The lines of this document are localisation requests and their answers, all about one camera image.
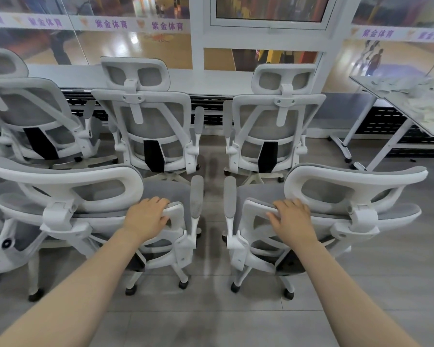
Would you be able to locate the person's right hand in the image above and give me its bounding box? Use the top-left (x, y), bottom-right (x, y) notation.
top-left (267, 199), bottom-right (319, 247)

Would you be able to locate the person's left hand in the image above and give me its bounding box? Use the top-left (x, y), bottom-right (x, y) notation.
top-left (124, 197), bottom-right (172, 246)

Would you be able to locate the white grey mesh office chair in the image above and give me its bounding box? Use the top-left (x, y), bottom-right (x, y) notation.
top-left (222, 64), bottom-right (327, 185)
top-left (222, 163), bottom-right (429, 301)
top-left (91, 56), bottom-right (206, 185)
top-left (0, 157), bottom-right (205, 302)
top-left (0, 48), bottom-right (119, 171)

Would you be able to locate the person's left forearm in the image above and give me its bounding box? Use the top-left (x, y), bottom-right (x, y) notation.
top-left (0, 227), bottom-right (146, 347)

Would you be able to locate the person's right forearm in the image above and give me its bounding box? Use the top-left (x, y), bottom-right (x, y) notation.
top-left (289, 236), bottom-right (422, 347)

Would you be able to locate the white window ledge counter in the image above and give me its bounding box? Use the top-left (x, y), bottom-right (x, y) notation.
top-left (25, 63), bottom-right (328, 95)

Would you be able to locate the white folding table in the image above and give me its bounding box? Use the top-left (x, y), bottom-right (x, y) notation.
top-left (329, 74), bottom-right (434, 173)

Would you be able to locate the pile of white cloths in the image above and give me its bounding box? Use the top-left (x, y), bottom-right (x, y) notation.
top-left (371, 76), bottom-right (434, 124)

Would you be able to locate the frosted stripe with purple print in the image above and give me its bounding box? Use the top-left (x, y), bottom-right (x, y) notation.
top-left (0, 12), bottom-right (193, 33)
top-left (350, 24), bottom-right (434, 44)

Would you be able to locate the white window frame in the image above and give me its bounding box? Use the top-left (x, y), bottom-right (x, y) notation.
top-left (210, 0), bottom-right (339, 31)

